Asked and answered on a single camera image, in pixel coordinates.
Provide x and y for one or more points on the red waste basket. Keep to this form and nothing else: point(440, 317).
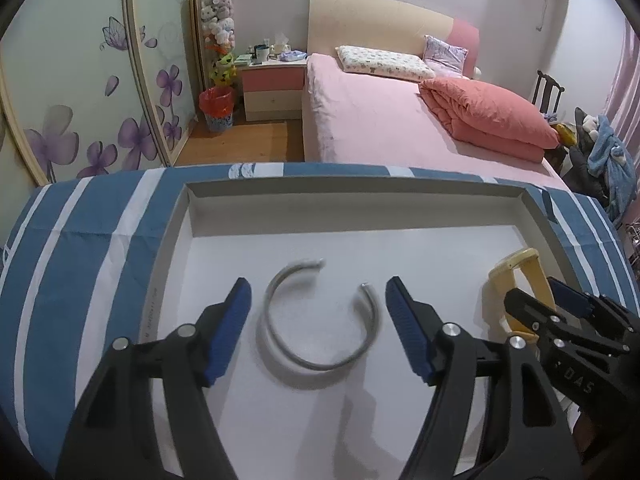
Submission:
point(217, 105)

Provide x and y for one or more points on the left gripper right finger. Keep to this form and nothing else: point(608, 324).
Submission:
point(525, 433)

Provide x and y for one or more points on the pink beige nightstand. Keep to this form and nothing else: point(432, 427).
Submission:
point(273, 90)

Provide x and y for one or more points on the blue white striped cloth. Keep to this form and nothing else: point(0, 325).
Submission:
point(79, 267)

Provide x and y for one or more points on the floral sliding wardrobe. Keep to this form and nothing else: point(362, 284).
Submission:
point(92, 87)

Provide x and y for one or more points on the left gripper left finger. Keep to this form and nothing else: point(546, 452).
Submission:
point(112, 435)

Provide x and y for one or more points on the blue clothing pile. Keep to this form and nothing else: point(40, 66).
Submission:
point(602, 168)

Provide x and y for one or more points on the folded salmon duvet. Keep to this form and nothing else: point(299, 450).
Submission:
point(489, 116)

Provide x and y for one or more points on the dark wooden chair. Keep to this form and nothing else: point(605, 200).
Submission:
point(547, 93)

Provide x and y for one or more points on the purple patterned pillow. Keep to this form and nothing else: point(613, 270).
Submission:
point(444, 59)

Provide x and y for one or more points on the grey shallow tray box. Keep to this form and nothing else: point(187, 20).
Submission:
point(298, 401)

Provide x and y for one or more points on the pink curtain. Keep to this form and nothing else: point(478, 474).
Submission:
point(622, 104)

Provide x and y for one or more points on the beige pink headboard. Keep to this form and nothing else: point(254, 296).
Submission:
point(387, 25)

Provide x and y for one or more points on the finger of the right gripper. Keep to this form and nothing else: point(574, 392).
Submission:
point(527, 310)
point(570, 300)

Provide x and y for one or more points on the plush toy tower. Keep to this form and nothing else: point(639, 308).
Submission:
point(217, 41)

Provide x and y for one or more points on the pink bed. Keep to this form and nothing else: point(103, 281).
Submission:
point(364, 119)

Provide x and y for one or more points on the white patterned pillow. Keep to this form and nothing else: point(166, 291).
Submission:
point(388, 64)

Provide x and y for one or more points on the yellow bangle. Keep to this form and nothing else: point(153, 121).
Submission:
point(522, 269)

